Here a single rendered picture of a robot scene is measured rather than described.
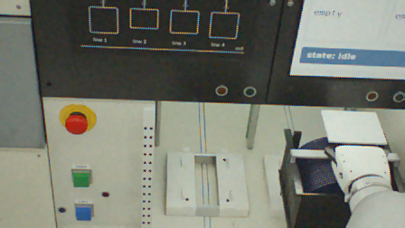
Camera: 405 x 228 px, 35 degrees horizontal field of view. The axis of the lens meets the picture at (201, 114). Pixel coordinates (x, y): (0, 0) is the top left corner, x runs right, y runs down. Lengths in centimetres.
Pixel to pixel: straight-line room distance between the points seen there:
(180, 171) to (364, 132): 57
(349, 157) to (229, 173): 52
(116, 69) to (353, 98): 42
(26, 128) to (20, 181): 15
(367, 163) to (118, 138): 48
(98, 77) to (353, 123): 55
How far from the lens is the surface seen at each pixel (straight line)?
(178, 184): 167
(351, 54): 111
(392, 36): 111
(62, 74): 111
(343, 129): 134
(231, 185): 169
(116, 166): 125
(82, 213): 133
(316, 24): 106
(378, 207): 79
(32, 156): 124
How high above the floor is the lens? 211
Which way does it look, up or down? 40 degrees down
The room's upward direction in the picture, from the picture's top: 5 degrees clockwise
